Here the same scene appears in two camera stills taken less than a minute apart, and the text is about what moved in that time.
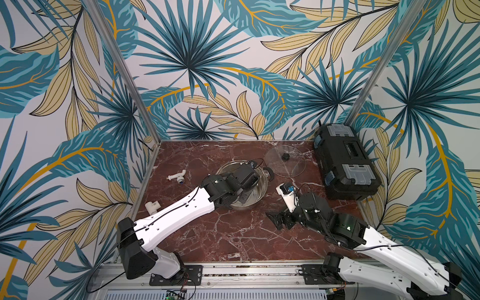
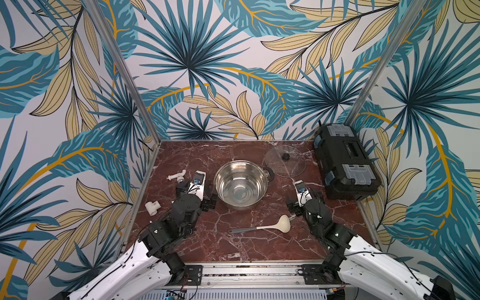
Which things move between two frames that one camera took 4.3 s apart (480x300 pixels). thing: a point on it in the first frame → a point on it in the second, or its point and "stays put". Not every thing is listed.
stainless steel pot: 257,192 stays put
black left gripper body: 243,196 → 207,203
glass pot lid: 285,160 stays put
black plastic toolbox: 348,172 stays put
